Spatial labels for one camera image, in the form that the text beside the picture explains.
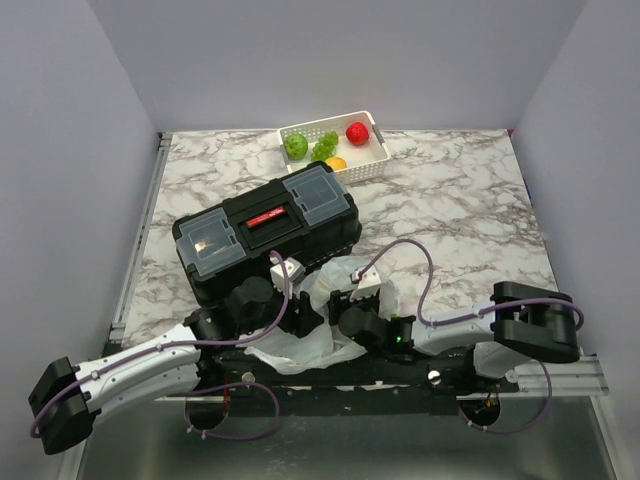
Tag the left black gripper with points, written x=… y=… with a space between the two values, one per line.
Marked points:
x=300 y=319

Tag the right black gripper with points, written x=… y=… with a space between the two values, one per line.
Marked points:
x=341 y=300

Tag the white lemon print plastic bag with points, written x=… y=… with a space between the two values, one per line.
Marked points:
x=325 y=345

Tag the yellow fake lemon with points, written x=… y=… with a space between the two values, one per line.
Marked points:
x=336 y=163

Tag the green fake guava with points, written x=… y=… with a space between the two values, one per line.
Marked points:
x=296 y=146

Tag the green fake grape bunch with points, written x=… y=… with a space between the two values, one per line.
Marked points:
x=325 y=147

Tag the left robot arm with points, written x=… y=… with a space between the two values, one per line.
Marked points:
x=69 y=399

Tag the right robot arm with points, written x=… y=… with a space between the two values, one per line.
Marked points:
x=518 y=323

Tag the red fake apple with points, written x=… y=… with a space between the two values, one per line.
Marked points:
x=357 y=134

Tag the black plastic toolbox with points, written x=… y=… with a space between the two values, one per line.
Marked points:
x=307 y=215

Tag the white perforated plastic basket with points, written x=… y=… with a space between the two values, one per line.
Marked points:
x=351 y=144

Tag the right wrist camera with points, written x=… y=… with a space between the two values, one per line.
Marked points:
x=367 y=283

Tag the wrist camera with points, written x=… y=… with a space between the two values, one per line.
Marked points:
x=367 y=283
x=285 y=273

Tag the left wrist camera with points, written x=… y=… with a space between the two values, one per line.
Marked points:
x=285 y=273

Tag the black mounting rail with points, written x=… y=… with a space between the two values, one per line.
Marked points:
x=364 y=386

